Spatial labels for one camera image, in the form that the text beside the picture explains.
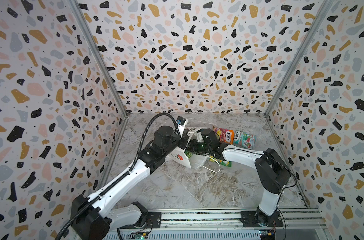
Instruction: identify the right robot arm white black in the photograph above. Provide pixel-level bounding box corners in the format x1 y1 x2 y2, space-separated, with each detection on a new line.
187 129 292 227

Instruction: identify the left green circuit board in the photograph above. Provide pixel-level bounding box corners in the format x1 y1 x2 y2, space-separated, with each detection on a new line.
127 231 149 240

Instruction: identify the left corner aluminium post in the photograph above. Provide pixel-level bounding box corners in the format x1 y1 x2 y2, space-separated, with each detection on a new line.
66 0 128 117

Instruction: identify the right corner aluminium post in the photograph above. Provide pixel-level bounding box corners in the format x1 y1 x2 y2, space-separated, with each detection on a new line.
264 0 336 117

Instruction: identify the green snack packet in bag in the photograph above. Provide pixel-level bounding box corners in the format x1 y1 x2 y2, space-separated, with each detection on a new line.
184 150 194 159

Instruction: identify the right circuit board with wires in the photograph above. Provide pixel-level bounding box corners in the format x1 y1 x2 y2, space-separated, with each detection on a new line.
259 230 276 240

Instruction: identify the corner aluminium post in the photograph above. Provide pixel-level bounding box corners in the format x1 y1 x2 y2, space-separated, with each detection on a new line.
66 0 128 117
264 0 336 117

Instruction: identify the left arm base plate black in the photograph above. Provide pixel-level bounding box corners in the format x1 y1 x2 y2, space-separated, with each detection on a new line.
121 212 162 230

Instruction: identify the green snack packet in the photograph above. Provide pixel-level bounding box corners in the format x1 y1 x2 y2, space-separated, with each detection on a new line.
209 156 232 168
184 150 194 159

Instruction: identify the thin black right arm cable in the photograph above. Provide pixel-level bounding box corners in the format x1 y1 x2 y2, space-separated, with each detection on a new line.
229 146 298 193

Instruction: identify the white paper bag red flower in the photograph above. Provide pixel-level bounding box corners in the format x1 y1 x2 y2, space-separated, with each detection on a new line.
166 127 221 173

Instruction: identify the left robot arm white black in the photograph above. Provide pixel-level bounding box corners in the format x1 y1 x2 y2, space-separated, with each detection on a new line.
71 124 187 240

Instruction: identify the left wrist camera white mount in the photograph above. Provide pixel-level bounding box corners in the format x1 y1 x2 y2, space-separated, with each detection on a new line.
175 116 188 136

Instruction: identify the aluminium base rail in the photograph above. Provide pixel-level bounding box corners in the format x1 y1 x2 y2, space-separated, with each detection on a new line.
70 208 330 240

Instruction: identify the teal pink Fox's candy packet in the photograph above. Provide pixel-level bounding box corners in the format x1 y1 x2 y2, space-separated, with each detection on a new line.
233 130 256 150

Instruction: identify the black corrugated cable conduit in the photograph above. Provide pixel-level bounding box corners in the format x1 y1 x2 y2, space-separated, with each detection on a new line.
54 112 181 240

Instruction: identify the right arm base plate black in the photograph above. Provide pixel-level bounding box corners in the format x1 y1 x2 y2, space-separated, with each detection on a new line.
241 209 284 228

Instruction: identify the orange pink Fox's candy packet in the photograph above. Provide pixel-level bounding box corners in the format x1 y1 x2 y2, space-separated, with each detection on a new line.
213 127 235 144

